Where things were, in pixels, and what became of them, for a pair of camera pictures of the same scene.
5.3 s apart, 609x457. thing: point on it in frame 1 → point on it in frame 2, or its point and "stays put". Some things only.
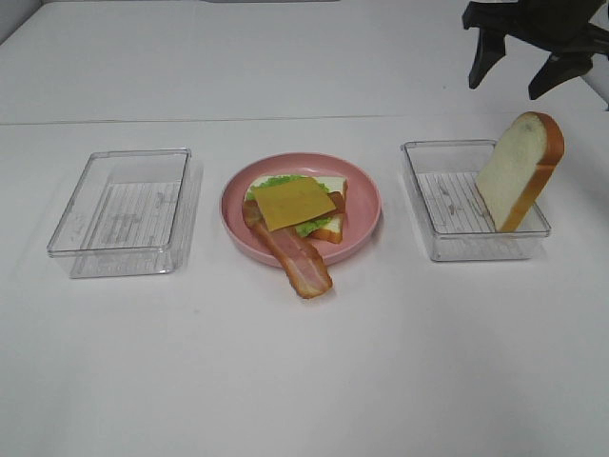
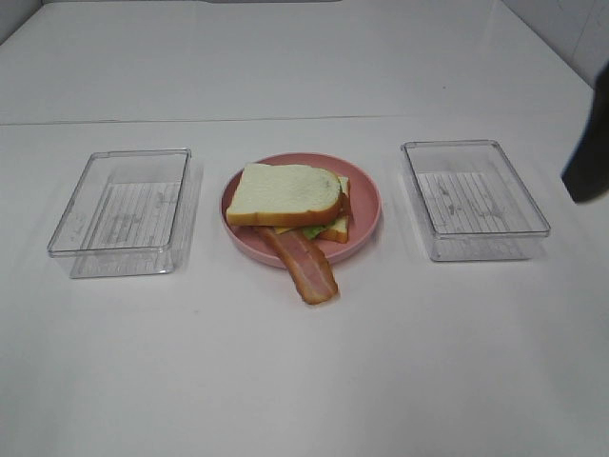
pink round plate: (363, 203) stays put
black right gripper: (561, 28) → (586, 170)
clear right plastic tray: (442, 181) stays put
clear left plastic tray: (130, 214) stays put
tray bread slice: (518, 169) → (284, 194)
